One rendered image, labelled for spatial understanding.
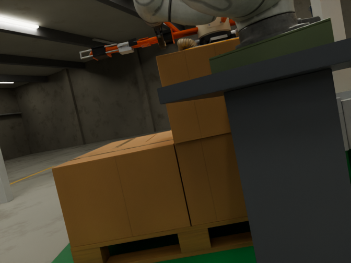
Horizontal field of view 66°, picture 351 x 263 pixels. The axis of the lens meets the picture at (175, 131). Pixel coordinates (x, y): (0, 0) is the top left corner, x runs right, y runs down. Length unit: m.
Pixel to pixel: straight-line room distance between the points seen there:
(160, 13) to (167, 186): 0.74
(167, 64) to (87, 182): 0.66
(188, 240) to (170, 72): 0.79
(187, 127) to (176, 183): 0.27
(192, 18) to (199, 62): 0.29
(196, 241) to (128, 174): 0.45
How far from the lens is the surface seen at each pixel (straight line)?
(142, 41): 1.46
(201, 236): 1.37
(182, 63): 1.23
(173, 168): 1.26
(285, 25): 0.78
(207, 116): 1.22
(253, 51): 0.70
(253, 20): 0.78
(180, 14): 0.99
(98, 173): 1.34
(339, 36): 2.74
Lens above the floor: 0.69
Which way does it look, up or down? 4 degrees down
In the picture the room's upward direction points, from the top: 12 degrees counter-clockwise
